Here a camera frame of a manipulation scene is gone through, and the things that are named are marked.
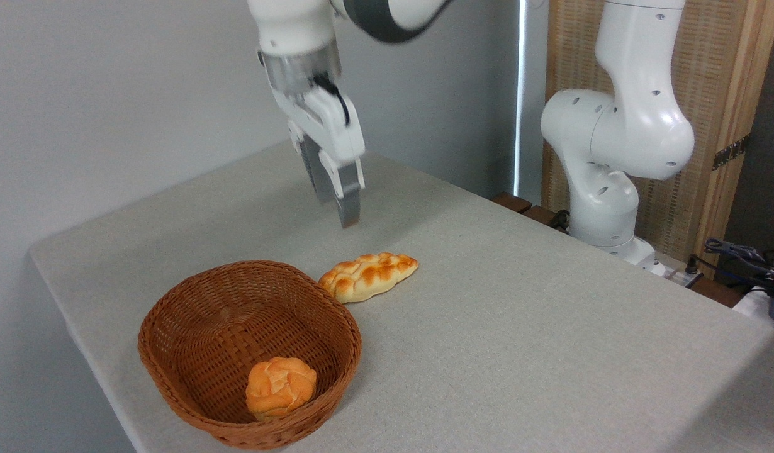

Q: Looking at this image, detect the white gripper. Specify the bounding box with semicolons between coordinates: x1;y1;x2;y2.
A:
271;85;366;229

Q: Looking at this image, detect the long braided bread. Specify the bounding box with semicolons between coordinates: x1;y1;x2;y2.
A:
318;252;420;304

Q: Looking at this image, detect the round bread roll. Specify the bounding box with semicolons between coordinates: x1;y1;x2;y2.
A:
245;356;317;422

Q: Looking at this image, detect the brown wicker basket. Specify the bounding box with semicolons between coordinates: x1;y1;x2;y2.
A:
137;260;363;450

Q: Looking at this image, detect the grey linen tablecloth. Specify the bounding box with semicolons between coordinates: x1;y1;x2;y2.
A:
28;140;774;453

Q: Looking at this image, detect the black metal hinge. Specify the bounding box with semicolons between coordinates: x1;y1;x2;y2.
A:
712;134;751;171

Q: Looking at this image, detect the white plastic box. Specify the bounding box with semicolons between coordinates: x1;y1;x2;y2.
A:
732;286;774;334

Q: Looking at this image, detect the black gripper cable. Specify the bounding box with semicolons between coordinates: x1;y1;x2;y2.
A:
313;74;351;126

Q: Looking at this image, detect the black cable bundle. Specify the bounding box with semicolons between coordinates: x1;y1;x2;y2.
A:
704;237;774;296

